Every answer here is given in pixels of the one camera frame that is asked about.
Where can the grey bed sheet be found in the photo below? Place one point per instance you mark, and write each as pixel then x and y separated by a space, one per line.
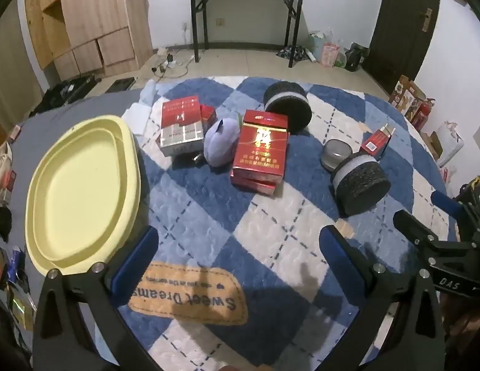
pixel 50 118

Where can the small dark red box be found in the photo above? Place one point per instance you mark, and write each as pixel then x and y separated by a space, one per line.
pixel 208 114

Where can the wooden wardrobe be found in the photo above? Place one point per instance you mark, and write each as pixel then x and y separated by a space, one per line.
pixel 97 7

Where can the small red cigarette pack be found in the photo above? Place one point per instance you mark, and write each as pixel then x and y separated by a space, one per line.
pixel 375 142

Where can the wall socket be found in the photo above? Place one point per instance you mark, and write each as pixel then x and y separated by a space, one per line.
pixel 221 22

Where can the light blue folded cloth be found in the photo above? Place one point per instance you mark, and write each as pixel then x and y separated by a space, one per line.
pixel 136 116

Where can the dark clothes heap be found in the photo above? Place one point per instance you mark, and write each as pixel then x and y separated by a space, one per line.
pixel 296 53

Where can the black bag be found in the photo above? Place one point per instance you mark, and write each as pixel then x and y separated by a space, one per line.
pixel 356 58

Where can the pale yellow oval tray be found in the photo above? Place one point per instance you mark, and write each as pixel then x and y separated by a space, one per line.
pixel 81 193

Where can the dark brown door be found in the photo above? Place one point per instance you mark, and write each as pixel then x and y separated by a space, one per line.
pixel 402 27

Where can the grey round tin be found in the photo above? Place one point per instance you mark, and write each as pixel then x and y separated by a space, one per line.
pixel 334 155

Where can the red fire extinguisher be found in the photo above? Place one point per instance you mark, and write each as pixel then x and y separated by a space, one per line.
pixel 422 114

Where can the gold green box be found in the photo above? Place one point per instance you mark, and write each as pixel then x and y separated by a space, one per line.
pixel 21 309

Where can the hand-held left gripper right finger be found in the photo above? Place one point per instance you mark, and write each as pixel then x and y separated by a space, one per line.
pixel 338 257

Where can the printed cardboard box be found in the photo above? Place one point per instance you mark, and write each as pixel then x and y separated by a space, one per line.
pixel 408 94

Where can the pink shopping bag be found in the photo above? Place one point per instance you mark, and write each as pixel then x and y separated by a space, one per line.
pixel 329 54

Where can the black flat tray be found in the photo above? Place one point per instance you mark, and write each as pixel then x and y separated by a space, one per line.
pixel 122 85

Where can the lavender plush pouch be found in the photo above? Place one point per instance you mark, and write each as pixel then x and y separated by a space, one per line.
pixel 220 143

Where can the pale blue crumpled cloth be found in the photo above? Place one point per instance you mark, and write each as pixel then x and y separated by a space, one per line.
pixel 149 91

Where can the black white-banded sponge cylinder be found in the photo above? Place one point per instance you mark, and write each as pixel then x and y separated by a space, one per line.
pixel 363 189
pixel 288 108

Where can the blue white checkered blanket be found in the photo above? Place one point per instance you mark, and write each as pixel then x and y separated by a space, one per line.
pixel 224 220

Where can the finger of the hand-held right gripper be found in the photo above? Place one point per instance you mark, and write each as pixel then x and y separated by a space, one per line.
pixel 412 226
pixel 443 201

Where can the red and silver carton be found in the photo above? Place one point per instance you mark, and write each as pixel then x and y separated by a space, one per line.
pixel 180 123

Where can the black tool case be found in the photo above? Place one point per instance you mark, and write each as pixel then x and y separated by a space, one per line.
pixel 66 91

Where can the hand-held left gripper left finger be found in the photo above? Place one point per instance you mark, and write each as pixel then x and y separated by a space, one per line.
pixel 137 259

